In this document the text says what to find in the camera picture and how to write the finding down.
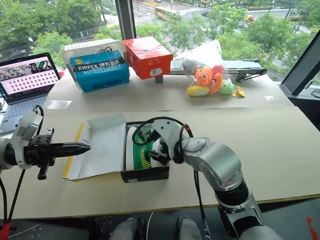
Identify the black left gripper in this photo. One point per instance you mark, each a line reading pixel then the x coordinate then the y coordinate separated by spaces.
pixel 41 152

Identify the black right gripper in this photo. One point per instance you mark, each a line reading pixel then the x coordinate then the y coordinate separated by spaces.
pixel 165 152

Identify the green and white sneaker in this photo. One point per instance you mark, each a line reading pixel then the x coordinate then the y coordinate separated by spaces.
pixel 141 155

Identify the black shoebox with white lid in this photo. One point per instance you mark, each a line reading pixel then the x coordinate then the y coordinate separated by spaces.
pixel 105 147

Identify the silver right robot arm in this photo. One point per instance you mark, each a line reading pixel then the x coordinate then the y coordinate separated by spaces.
pixel 218 160

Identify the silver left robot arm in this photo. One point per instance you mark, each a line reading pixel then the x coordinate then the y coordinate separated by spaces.
pixel 8 155

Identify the silver open laptop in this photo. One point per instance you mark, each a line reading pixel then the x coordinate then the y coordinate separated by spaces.
pixel 27 82

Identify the red orange shoebox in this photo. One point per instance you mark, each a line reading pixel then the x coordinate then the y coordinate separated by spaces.
pixel 147 57

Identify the clear tape patch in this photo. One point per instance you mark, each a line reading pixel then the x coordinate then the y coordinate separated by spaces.
pixel 59 104
pixel 273 98

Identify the grey rounded shape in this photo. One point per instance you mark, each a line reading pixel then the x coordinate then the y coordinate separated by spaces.
pixel 188 228
pixel 127 230

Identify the yellow plush toy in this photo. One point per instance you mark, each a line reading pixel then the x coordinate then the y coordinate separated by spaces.
pixel 197 91

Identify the dark grey support block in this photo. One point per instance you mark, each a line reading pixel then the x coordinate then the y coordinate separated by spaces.
pixel 159 79

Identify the blue printed carton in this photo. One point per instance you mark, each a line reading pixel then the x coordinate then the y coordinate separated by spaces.
pixel 100 72

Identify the orange plush toy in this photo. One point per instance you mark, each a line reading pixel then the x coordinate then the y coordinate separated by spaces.
pixel 206 77

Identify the grey plush toy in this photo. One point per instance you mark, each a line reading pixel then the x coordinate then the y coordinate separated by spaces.
pixel 189 65

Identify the green plush toy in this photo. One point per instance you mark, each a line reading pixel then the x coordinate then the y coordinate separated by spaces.
pixel 227 87

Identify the yellow paper tag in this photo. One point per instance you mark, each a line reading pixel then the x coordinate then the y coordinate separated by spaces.
pixel 239 92

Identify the clear plastic bag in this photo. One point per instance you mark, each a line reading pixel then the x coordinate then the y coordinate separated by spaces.
pixel 205 53

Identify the dark window pillar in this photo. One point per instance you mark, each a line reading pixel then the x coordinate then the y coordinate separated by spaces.
pixel 126 18

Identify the yellow green bus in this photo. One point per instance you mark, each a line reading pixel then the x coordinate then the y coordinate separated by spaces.
pixel 166 13

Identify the red tape strip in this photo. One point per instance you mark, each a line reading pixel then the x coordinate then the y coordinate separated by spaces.
pixel 310 226

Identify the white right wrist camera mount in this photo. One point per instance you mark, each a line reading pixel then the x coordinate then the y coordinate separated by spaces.
pixel 167 130

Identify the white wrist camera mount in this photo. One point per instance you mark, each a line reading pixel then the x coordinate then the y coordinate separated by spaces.
pixel 25 127
pixel 167 130

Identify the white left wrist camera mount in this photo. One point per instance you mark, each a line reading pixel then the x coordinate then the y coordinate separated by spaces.
pixel 25 127

